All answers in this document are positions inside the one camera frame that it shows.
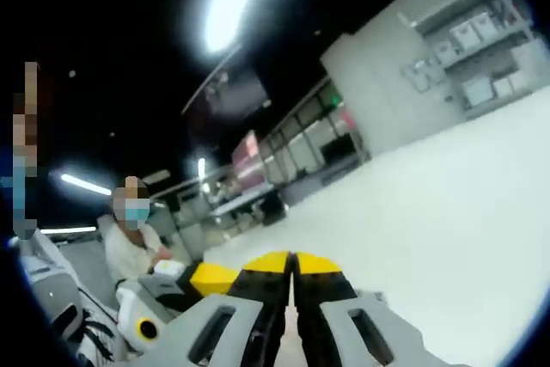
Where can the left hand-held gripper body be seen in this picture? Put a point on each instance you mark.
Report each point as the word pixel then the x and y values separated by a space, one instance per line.
pixel 129 307

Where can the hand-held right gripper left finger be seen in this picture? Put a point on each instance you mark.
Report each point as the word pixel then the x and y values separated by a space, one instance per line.
pixel 223 332

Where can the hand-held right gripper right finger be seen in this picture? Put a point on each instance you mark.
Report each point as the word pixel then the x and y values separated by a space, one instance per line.
pixel 344 332

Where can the small white case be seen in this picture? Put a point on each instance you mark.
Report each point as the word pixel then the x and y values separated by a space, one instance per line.
pixel 169 268

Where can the laptop desk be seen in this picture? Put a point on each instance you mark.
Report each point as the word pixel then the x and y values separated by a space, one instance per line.
pixel 242 199

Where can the dark bulky object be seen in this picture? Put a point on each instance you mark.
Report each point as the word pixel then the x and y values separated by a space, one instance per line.
pixel 273 209

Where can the small ceiling tube light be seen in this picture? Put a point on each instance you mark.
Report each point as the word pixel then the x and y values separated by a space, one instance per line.
pixel 86 184
pixel 69 230

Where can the black-framed glass partition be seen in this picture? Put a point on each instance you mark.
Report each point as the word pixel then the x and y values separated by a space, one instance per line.
pixel 309 135

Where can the black monitor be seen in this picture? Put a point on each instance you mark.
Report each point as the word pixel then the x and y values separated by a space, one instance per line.
pixel 337 148

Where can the dark hanging ceiling screen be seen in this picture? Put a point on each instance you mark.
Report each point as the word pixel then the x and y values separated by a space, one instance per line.
pixel 232 94

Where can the white stand with pink tag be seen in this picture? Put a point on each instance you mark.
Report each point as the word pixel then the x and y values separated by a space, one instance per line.
pixel 349 121

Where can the green exit sign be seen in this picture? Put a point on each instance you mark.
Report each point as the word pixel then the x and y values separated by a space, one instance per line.
pixel 334 99

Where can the long ceiling strip light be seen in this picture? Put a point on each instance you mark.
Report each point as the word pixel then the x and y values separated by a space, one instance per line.
pixel 234 1

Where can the grey metal shelf unit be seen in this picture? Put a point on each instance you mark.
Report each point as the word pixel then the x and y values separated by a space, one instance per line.
pixel 468 49

